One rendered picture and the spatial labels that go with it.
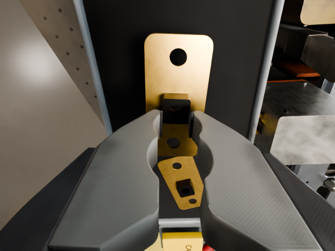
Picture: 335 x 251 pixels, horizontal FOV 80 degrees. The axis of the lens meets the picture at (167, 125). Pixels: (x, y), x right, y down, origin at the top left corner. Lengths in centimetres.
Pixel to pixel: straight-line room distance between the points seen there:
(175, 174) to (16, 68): 156
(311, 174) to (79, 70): 68
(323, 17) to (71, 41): 59
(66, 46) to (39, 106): 110
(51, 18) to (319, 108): 65
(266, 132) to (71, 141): 165
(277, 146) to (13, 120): 184
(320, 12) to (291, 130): 13
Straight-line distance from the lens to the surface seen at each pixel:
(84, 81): 71
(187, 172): 22
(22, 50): 163
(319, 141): 32
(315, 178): 57
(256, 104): 19
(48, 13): 70
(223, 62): 17
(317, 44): 36
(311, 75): 57
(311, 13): 28
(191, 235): 34
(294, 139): 30
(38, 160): 210
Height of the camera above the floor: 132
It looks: 58 degrees down
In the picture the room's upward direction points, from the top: 179 degrees counter-clockwise
